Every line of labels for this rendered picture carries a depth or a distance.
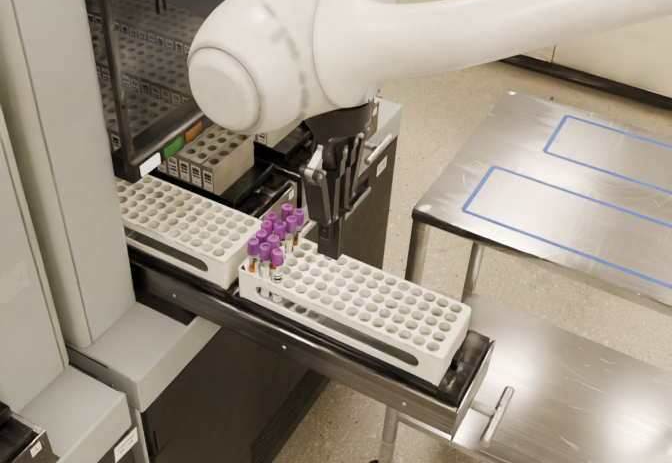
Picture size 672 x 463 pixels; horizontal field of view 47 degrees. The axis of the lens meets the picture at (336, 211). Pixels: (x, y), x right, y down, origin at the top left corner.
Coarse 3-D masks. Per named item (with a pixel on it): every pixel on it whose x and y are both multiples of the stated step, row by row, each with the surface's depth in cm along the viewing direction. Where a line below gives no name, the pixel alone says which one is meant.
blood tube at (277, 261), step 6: (276, 252) 97; (282, 252) 97; (276, 258) 97; (282, 258) 97; (276, 264) 97; (282, 264) 98; (276, 270) 98; (282, 270) 99; (276, 276) 99; (282, 276) 100; (276, 282) 100; (276, 294) 101; (276, 300) 102
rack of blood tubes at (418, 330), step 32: (288, 256) 104; (320, 256) 104; (288, 288) 105; (320, 288) 101; (352, 288) 101; (384, 288) 101; (416, 288) 101; (320, 320) 102; (352, 320) 96; (384, 320) 96; (416, 320) 96; (448, 320) 98; (384, 352) 99; (416, 352) 93; (448, 352) 93
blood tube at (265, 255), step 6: (264, 246) 98; (270, 246) 97; (264, 252) 97; (270, 252) 98; (264, 258) 98; (270, 258) 98; (264, 264) 99; (264, 270) 100; (264, 276) 100; (264, 294) 103; (270, 294) 104
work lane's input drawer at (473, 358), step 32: (128, 256) 112; (160, 288) 110; (192, 288) 107; (224, 320) 107; (256, 320) 103; (288, 320) 102; (288, 352) 103; (320, 352) 100; (352, 352) 98; (480, 352) 99; (352, 384) 100; (384, 384) 97; (416, 384) 95; (448, 384) 95; (480, 384) 104; (416, 416) 97; (448, 416) 94
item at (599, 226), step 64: (512, 128) 140; (576, 128) 141; (640, 128) 142; (448, 192) 124; (512, 192) 125; (576, 192) 126; (640, 192) 126; (512, 256) 116; (576, 256) 113; (640, 256) 114; (512, 320) 177; (512, 384) 162; (576, 384) 163; (640, 384) 164; (384, 448) 161; (512, 448) 150; (576, 448) 151; (640, 448) 152
